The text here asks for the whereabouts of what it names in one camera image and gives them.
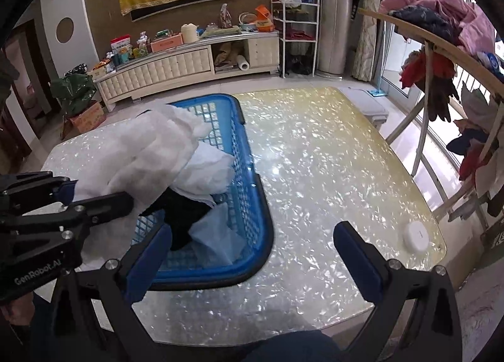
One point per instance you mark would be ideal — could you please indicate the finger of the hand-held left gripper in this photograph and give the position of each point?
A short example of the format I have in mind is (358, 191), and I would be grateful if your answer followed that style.
(65, 190)
(106, 206)

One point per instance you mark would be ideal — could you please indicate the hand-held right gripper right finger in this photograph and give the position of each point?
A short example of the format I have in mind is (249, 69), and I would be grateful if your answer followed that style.
(354, 257)

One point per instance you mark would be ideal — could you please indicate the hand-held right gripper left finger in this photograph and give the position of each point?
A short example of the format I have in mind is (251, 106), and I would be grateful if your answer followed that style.
(151, 263)

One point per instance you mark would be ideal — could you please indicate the white fluffy towel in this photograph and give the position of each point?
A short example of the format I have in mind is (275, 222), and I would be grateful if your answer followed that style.
(138, 157)

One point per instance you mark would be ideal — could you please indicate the black cloth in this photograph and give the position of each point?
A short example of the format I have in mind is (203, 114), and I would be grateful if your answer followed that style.
(181, 212)

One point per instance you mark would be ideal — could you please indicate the light blue cloth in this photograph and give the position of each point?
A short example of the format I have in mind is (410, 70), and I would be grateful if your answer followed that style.
(216, 236)

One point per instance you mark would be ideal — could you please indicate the blue plastic basket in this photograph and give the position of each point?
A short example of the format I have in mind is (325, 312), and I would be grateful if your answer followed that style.
(252, 196)

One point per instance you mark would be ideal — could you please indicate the person's left hand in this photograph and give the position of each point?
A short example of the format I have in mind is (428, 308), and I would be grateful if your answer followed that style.
(12, 311)

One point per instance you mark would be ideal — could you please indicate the white round puck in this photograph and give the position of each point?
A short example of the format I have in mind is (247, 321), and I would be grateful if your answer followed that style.
(416, 234)

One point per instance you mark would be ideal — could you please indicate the cardboard box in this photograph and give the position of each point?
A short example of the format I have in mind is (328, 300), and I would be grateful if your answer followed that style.
(88, 120)

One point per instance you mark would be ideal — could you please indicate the dark green plastic bag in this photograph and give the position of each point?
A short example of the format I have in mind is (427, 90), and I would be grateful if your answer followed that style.
(73, 92)

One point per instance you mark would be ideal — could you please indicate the person's leg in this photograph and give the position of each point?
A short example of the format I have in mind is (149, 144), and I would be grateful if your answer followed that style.
(287, 346)

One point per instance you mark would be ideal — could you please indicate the orange snack box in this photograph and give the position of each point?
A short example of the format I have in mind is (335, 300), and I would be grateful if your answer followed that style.
(103, 66)

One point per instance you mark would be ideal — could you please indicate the grey plastic stool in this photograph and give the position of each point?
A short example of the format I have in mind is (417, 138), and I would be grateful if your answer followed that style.
(362, 106)

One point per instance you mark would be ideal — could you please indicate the white bag red label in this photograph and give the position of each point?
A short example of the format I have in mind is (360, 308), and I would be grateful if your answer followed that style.
(121, 46)

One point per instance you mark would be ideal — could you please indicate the white television cabinet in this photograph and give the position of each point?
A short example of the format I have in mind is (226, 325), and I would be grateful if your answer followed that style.
(177, 64)

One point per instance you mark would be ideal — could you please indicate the teal mop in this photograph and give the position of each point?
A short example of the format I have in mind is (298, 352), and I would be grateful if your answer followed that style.
(378, 93)

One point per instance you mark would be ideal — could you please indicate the pink storage box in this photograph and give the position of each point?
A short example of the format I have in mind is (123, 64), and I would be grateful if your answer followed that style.
(167, 43)

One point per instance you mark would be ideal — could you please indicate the hanging mixed clothes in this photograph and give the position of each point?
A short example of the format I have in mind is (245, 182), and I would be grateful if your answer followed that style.
(437, 86)

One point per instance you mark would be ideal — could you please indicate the cream canister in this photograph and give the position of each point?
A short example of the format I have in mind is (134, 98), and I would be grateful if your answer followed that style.
(189, 34)

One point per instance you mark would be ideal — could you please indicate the white paper roll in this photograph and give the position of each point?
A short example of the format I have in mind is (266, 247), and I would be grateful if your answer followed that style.
(243, 63)

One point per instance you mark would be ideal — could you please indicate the wooden drying rack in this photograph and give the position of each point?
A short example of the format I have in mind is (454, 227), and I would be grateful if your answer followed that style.
(417, 33)

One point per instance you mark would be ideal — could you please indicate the orange packet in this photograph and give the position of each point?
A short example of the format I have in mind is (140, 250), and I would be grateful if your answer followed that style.
(264, 19)

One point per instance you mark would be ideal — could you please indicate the silver standing air conditioner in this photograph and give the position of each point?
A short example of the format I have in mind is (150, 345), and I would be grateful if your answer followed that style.
(338, 11)

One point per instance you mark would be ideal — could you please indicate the beige patterned curtain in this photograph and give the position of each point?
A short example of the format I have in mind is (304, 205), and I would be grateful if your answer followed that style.
(370, 11)

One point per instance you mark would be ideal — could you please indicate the navy patterned garment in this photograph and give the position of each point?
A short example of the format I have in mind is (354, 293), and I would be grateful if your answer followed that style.
(425, 21)

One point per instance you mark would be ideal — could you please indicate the pink clothes pile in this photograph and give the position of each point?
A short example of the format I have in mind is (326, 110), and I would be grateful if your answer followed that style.
(468, 19)

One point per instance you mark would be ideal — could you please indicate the plain round wall panel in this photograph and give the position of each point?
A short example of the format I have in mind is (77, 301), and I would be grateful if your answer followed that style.
(64, 29)

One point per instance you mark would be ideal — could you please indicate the wall-mounted television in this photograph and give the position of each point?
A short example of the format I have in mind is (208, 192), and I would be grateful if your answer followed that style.
(197, 1)

